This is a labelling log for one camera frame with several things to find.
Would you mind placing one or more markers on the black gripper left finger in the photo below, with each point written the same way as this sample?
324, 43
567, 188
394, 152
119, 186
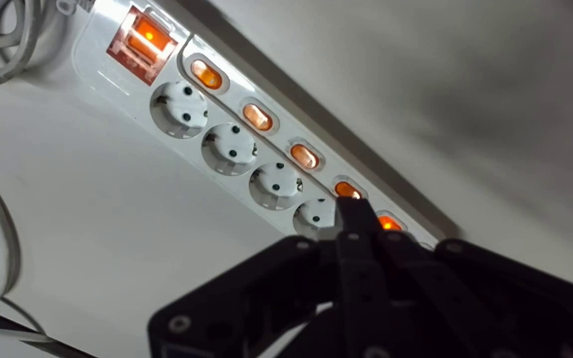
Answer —
352, 279

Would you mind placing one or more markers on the white six-socket power strip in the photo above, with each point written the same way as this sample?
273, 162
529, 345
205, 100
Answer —
233, 126

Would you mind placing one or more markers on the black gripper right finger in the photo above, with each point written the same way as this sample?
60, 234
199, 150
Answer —
398, 299

